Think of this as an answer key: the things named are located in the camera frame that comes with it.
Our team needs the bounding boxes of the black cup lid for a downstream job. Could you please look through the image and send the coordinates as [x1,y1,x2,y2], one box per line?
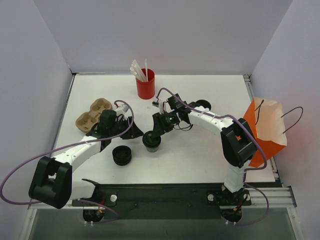
[142,130,161,148]

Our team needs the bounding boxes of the black paper coffee cup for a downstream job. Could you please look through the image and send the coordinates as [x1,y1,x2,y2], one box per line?
[146,145,159,153]

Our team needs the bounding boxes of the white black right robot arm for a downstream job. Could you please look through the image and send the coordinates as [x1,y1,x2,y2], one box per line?
[143,94,257,204]

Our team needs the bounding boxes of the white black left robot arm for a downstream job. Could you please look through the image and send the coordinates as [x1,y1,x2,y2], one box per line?
[28,110,144,209]

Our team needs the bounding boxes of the brown cardboard cup carrier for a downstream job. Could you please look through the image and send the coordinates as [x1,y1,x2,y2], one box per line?
[75,98,113,134]

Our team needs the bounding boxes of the stack of black lids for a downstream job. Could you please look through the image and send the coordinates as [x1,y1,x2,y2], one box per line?
[112,145,132,166]

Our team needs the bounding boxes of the red cylindrical straw holder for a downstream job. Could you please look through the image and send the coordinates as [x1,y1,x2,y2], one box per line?
[135,68,155,100]

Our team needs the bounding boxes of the white wrapped straw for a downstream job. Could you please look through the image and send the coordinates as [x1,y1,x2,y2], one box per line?
[144,58,149,82]

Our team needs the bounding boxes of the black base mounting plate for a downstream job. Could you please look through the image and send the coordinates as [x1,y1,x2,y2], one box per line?
[71,183,252,221]

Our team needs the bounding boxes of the orange paper bag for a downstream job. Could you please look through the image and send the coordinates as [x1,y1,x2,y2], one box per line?
[243,97,288,160]

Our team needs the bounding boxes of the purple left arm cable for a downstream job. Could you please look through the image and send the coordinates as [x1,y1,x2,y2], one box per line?
[0,99,136,223]

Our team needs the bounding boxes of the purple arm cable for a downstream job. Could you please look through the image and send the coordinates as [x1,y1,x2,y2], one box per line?
[156,87,270,226]
[0,99,136,223]

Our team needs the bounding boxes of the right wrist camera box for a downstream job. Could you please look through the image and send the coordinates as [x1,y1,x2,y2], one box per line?
[151,98,166,114]

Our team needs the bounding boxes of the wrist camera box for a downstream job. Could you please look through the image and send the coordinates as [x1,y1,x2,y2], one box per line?
[115,104,129,117]
[151,98,166,114]

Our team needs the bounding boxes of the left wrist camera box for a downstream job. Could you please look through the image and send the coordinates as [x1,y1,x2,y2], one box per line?
[115,104,129,117]

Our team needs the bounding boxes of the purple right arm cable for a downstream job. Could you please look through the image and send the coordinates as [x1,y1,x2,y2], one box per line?
[156,87,270,226]

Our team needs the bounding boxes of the aluminium frame rail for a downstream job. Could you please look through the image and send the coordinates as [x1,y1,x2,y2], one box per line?
[27,186,298,211]

